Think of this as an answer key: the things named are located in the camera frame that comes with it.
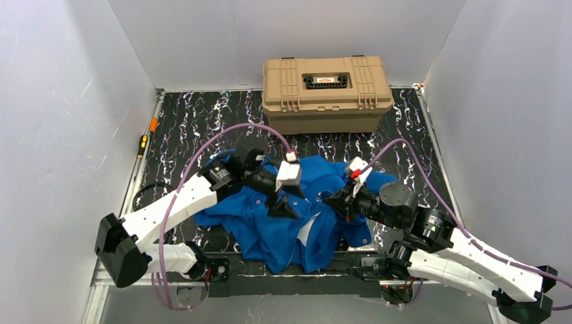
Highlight blue zip jacket white lining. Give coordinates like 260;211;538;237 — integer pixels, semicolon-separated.
194;155;372;274

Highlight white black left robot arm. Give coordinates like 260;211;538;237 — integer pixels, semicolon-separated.
94;147;304;288

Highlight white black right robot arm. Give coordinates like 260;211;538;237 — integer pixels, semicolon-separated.
320;180;555;323

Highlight tan plastic toolbox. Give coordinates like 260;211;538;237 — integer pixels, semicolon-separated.
262;55;394;135

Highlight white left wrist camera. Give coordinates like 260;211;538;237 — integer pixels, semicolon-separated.
275;161;302;192

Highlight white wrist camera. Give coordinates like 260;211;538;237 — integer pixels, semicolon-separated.
275;161;302;192
345;157;372;198

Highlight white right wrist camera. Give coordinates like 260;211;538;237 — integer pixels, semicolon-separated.
345;157;372;198

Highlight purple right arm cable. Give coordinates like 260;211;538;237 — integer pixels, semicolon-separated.
357;138;572;312

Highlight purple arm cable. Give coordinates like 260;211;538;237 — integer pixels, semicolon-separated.
357;138;572;312
150;123;298;312

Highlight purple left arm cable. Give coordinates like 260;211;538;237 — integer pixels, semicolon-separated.
150;123;298;312

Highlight black cable bundle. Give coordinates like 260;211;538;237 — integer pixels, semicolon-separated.
132;182;179;218

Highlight orange handled screwdriver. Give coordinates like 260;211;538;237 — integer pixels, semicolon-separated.
149;117;158;133

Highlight yellow black handled screwdriver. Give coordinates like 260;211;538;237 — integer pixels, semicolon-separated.
137;134;148;159

